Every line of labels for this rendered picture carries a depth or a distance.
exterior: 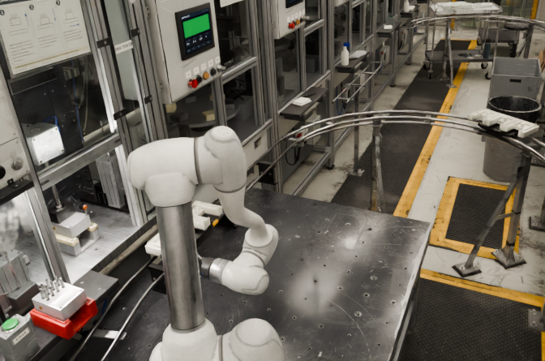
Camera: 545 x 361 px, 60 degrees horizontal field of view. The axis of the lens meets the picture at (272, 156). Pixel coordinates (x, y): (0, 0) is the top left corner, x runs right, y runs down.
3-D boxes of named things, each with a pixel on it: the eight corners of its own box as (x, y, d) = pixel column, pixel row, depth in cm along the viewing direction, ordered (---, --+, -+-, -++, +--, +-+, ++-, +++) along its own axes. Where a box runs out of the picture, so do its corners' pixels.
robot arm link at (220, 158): (246, 163, 145) (202, 168, 144) (242, 114, 133) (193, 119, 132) (249, 193, 135) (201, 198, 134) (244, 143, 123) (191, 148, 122)
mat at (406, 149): (399, 235, 329) (399, 234, 329) (319, 218, 354) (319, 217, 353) (478, 40, 792) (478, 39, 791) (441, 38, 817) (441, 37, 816)
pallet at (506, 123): (466, 127, 294) (468, 112, 289) (481, 122, 300) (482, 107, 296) (521, 147, 266) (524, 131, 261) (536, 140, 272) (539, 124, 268)
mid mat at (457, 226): (517, 264, 295) (518, 263, 295) (426, 245, 318) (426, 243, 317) (521, 188, 374) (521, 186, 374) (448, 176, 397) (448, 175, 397)
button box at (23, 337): (18, 367, 136) (5, 338, 131) (0, 358, 139) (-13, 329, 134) (40, 347, 142) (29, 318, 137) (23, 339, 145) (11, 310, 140)
